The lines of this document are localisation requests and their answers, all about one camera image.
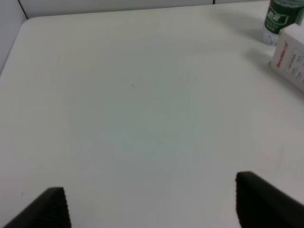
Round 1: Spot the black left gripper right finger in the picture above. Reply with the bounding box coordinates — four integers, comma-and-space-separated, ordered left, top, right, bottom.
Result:
236, 171, 304, 228

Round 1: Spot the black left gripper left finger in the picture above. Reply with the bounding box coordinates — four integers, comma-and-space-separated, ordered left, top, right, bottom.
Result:
5, 187, 72, 228

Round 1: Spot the white carton box red text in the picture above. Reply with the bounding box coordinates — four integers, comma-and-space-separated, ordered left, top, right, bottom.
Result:
270, 24, 304, 91

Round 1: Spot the clear water bottle green label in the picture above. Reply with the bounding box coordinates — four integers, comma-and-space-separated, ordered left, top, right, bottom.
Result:
261, 0, 304, 46

